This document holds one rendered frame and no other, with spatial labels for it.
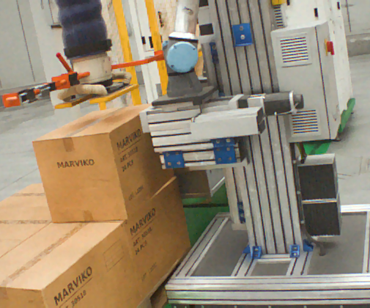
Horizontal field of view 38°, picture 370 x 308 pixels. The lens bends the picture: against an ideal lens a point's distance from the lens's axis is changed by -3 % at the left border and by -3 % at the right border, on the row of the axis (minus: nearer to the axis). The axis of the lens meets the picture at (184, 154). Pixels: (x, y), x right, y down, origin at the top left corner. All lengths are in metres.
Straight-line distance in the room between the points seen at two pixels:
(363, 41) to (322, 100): 9.11
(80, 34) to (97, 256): 0.99
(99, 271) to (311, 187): 1.00
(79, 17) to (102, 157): 0.64
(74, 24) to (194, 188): 1.07
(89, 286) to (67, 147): 0.62
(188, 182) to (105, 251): 0.82
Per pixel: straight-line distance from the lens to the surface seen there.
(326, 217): 2.53
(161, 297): 2.82
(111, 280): 2.34
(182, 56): 2.08
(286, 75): 2.26
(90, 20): 2.54
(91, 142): 2.36
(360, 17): 11.46
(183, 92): 2.23
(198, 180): 2.91
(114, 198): 2.40
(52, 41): 4.04
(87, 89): 2.43
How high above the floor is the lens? 1.36
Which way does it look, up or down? 14 degrees down
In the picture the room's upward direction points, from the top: 11 degrees counter-clockwise
